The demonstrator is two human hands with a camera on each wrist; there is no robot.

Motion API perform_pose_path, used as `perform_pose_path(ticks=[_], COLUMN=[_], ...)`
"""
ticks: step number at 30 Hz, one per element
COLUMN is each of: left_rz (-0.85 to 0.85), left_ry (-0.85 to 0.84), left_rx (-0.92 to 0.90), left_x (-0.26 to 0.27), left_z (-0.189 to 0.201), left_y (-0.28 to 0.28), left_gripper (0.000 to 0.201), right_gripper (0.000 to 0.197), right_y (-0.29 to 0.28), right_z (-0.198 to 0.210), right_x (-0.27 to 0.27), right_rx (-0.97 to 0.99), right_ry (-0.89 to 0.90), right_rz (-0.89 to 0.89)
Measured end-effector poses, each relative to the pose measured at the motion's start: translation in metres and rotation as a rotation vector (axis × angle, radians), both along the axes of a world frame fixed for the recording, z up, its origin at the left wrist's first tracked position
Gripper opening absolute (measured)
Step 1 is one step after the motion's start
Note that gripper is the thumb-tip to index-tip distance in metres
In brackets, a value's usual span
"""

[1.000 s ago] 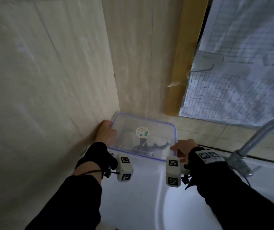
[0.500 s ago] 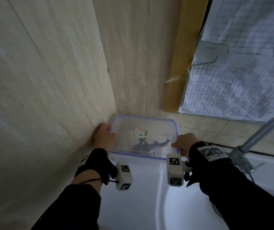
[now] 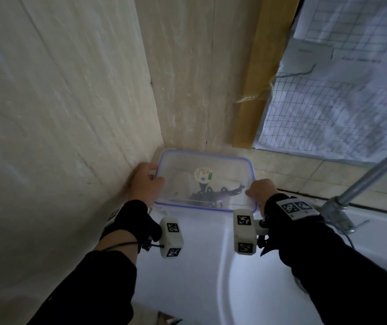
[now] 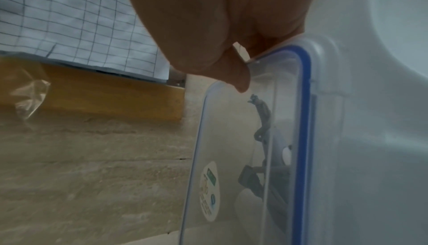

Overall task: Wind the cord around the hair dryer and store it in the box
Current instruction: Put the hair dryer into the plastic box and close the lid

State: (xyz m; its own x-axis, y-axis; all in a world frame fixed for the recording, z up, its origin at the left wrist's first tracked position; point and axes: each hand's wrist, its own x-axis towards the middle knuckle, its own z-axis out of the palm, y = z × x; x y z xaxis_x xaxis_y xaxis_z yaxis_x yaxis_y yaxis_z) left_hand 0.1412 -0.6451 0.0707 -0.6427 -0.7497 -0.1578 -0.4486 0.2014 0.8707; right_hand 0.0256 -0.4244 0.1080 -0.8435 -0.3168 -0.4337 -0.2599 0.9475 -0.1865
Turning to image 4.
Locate blue checked shirt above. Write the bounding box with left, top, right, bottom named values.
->
left=0, top=0, right=171, bottom=83

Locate yellow wooden board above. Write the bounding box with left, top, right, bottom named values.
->
left=0, top=55, right=186, bottom=123

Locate white plastic tub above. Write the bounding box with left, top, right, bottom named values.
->
left=302, top=0, right=428, bottom=245

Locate clear container lid blue seal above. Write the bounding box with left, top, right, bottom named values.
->
left=179, top=33, right=349, bottom=245

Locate person's right hand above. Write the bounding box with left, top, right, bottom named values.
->
left=119, top=0, right=327, bottom=93

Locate clear plastic wrap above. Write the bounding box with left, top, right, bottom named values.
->
left=9, top=61, right=51, bottom=123

